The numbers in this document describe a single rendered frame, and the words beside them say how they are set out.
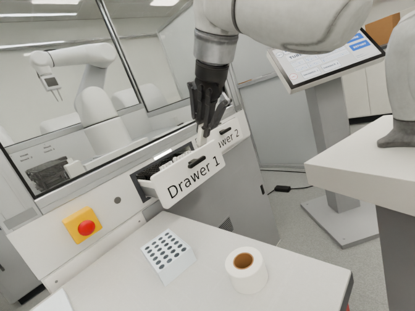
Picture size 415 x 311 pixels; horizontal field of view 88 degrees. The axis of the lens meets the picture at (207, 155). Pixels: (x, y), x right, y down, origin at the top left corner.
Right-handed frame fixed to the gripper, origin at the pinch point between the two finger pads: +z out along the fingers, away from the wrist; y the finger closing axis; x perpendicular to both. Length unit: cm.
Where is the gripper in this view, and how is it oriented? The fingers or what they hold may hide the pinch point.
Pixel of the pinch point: (202, 134)
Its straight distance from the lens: 60.4
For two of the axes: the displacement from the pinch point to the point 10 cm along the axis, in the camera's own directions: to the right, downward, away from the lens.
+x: -6.6, 4.3, -6.2
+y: -7.4, -5.1, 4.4
